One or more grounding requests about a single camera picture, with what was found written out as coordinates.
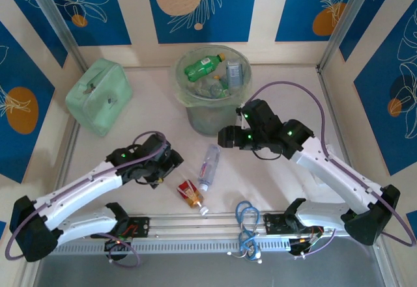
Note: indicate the clear bottle red blue label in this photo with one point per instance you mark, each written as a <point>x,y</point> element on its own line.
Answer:
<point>208,170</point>

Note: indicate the aluminium mounting rail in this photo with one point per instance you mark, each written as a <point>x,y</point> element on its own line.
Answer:
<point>202,223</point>

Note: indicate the green bottle yellow cap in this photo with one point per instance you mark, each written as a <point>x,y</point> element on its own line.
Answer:
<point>198,69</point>

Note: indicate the clear bottle pale blue label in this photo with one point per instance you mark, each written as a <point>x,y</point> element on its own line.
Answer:
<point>234,73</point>

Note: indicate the mint green zip pouch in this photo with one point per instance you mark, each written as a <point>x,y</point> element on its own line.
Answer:
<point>97,95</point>

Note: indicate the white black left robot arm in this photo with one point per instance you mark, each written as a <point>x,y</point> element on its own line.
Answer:
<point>81,189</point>

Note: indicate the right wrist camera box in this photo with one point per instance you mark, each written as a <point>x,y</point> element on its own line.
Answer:
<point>241,121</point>

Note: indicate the translucent green bucket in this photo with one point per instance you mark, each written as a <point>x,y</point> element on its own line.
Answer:
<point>208,122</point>

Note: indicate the aluminium frame post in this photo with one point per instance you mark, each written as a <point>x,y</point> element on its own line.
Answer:
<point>348,17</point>
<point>52,17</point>

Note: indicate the grey metal panel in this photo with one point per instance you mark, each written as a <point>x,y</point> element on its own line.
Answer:
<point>211,272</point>

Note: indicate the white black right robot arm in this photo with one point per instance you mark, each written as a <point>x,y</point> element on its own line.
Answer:
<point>339,176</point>

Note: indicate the red orange bottle white cap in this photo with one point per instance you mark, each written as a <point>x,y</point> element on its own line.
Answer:
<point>190,194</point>

